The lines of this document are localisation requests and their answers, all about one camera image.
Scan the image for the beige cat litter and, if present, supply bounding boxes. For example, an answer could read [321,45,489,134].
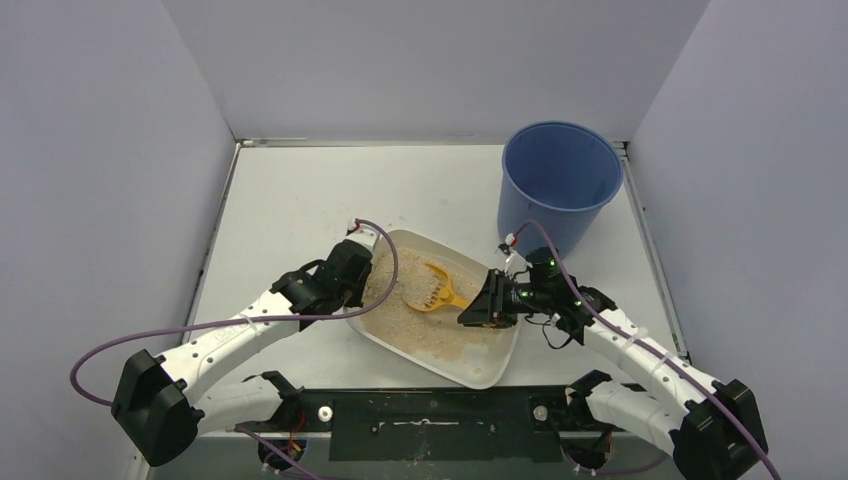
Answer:
[360,248,505,362]

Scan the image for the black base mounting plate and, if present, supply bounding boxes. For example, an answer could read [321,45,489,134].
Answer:
[247,386,613,463]

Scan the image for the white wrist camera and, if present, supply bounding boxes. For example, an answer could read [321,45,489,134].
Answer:
[498,233,528,279]
[345,219,380,253]

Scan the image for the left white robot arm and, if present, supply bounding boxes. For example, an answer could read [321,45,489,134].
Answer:
[111,230,381,467]

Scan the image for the white litter box tray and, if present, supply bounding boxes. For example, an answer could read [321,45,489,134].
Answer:
[348,230,520,390]

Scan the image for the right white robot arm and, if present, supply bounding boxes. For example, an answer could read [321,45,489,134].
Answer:
[458,248,768,479]

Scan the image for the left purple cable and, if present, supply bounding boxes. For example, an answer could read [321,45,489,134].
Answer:
[70,218,401,480]

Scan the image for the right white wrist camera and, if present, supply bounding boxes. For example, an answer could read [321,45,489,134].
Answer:
[498,233,528,279]

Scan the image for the yellow litter scoop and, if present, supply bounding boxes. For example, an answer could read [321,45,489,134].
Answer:
[402,262,470,313]

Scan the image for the blue plastic bucket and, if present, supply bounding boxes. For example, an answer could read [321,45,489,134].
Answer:
[496,121,623,257]

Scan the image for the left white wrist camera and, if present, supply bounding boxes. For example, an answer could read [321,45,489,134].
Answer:
[345,219,380,253]

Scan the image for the aluminium table frame rail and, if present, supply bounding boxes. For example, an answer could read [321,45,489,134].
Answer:
[612,140,691,361]

